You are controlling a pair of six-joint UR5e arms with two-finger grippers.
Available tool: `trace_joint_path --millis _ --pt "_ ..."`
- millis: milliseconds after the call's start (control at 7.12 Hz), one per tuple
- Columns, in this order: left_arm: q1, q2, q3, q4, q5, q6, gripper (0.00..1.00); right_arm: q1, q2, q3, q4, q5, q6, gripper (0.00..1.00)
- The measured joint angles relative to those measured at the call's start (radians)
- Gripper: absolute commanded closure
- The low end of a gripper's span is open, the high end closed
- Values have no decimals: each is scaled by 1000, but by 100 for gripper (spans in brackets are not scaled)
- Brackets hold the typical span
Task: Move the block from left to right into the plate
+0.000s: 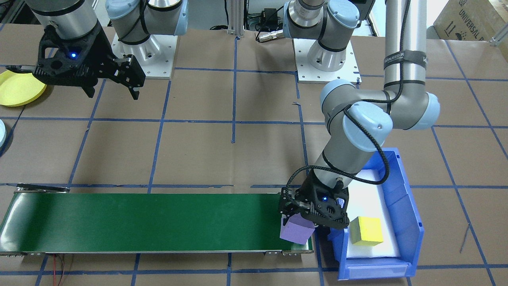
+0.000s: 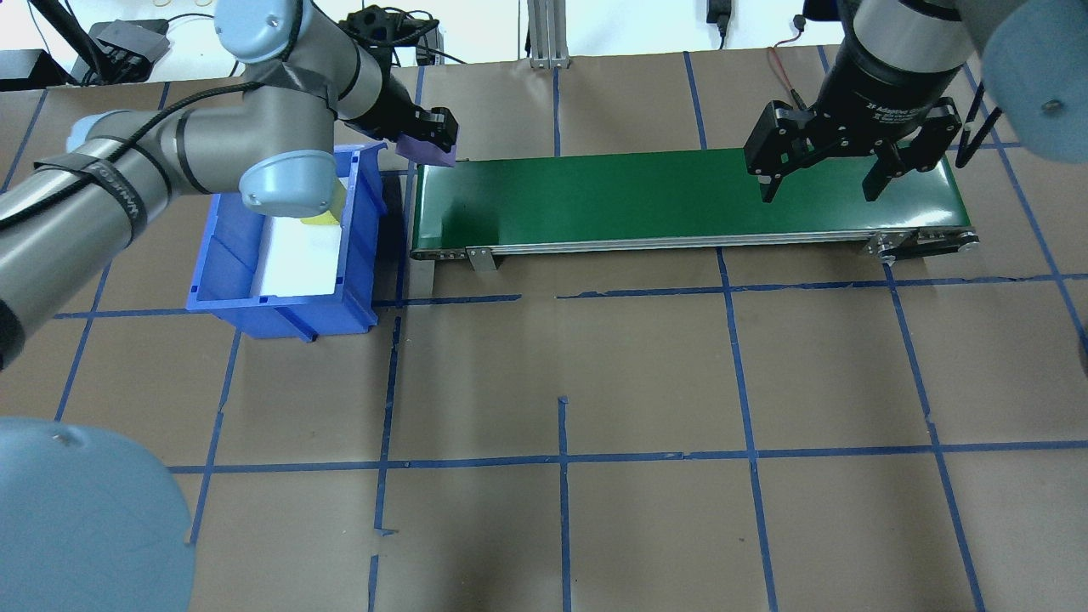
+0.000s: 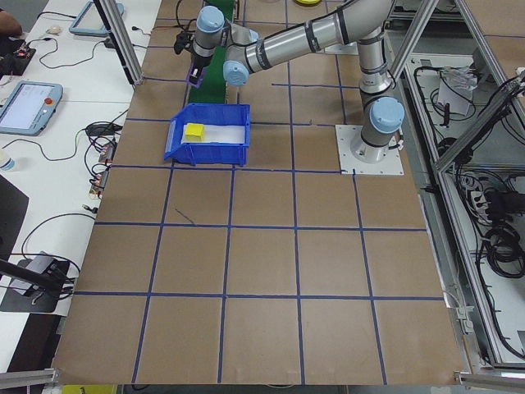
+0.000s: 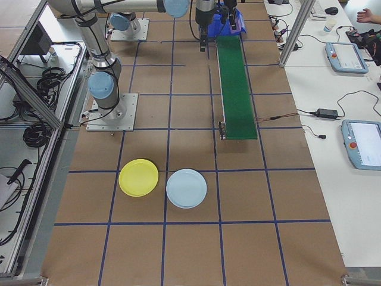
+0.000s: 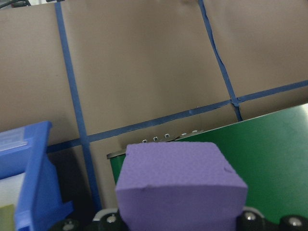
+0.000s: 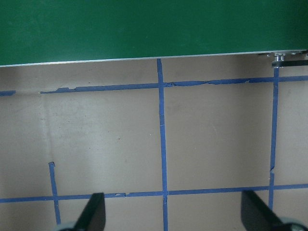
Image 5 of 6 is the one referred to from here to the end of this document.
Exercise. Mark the purple foam block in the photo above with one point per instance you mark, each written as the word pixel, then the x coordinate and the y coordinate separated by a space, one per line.
pixel 178 180

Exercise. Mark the yellow foam block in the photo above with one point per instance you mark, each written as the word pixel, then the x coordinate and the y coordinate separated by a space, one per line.
pixel 6 219

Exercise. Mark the green conveyor belt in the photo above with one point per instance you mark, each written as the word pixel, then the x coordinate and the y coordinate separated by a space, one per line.
pixel 264 156

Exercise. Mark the blue plastic bin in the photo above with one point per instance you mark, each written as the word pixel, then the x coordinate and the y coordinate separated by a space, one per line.
pixel 36 173

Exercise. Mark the white foam sheet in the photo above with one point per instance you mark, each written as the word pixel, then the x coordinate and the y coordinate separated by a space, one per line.
pixel 9 190

